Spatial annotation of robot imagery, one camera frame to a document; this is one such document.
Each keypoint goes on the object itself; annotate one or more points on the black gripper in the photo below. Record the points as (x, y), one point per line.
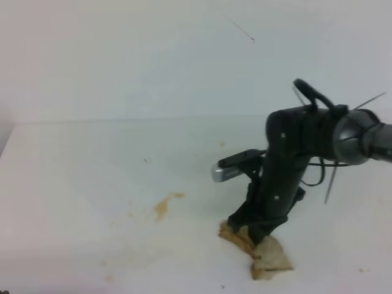
(274, 198)

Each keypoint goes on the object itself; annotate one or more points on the green stained rag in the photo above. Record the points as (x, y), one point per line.
(268, 256)

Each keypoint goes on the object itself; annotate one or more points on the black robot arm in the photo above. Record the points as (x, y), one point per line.
(336, 135)

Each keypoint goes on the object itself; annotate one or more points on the brown coffee stain puddle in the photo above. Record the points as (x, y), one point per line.
(161, 208)

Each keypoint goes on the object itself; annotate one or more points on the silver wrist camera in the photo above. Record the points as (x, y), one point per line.
(228, 171)

